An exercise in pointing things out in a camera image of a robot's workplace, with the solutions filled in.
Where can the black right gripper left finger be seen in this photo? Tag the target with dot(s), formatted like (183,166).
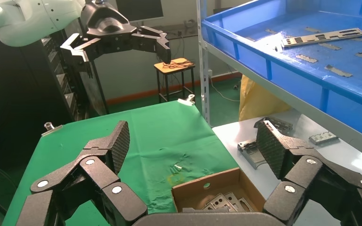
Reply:
(99,174)

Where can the green table cloth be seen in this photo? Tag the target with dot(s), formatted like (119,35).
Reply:
(156,134)

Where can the silver binder clip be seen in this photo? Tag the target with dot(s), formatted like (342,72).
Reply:
(52,130)
(185,101)

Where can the flat grey metal bracket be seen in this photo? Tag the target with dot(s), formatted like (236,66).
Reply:
(252,156)

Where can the white metal shelf rack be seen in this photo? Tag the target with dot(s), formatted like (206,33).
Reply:
(203,78)

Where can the black monitor screen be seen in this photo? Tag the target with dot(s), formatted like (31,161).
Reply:
(139,9)

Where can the brown cardboard box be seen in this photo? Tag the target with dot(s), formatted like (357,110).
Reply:
(193,193)

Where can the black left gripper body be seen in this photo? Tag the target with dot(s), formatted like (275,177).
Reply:
(106,21)

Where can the blue plastic tray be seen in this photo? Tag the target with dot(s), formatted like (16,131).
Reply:
(349,93)

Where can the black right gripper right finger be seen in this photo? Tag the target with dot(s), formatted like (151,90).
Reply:
(302,174)

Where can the black stool with wooden seat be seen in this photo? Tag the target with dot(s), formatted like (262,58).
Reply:
(160,66)

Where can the grey U-shaped metal bracket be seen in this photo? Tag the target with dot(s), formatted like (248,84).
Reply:
(323,138)

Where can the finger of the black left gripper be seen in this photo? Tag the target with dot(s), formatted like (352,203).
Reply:
(78,51)
(160,43)

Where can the silver slotted metal shield plate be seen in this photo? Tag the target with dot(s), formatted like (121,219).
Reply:
(218,202)
(246,205)
(312,39)
(234,199)

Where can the small white paper scrap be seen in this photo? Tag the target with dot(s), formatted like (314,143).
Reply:
(178,167)

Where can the yellow paper bag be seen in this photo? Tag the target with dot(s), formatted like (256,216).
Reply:
(259,99)

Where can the black equipment rack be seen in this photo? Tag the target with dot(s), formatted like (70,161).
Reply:
(51,62)

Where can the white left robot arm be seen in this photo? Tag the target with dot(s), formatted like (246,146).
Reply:
(18,21)

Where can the grey folded metal bracket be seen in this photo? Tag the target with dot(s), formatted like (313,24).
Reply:
(277,124)

